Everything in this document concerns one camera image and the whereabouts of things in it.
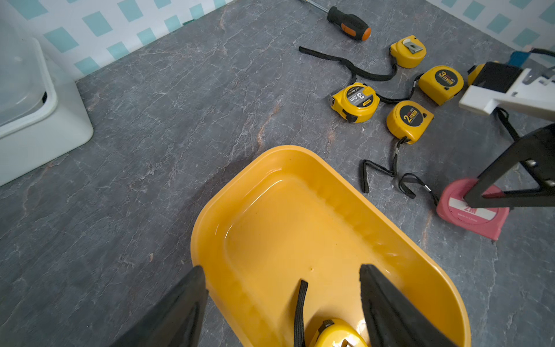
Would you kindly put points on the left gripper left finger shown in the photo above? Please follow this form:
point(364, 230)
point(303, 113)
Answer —
point(176, 320)

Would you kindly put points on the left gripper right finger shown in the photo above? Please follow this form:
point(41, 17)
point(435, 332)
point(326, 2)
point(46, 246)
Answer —
point(391, 318)

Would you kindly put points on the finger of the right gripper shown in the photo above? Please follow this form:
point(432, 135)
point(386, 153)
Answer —
point(521, 177)

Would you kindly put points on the pink round tape measure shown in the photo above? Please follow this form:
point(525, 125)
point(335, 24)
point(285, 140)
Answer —
point(451, 207)

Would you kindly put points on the yellow tape measure with strap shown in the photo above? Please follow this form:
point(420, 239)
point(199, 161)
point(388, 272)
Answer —
point(407, 122)

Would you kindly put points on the yellow storage tray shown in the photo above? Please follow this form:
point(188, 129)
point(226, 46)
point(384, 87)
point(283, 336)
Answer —
point(289, 216)

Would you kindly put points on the yellow tape measure tray front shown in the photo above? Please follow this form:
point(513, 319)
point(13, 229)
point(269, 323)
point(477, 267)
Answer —
point(409, 52)

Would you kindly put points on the black orange screwdriver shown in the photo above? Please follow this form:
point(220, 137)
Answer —
point(351, 25)

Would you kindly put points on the white plastic toolbox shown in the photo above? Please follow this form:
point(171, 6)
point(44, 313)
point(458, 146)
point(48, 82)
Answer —
point(42, 113)

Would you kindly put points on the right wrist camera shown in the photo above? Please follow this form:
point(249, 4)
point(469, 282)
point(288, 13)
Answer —
point(510, 86)

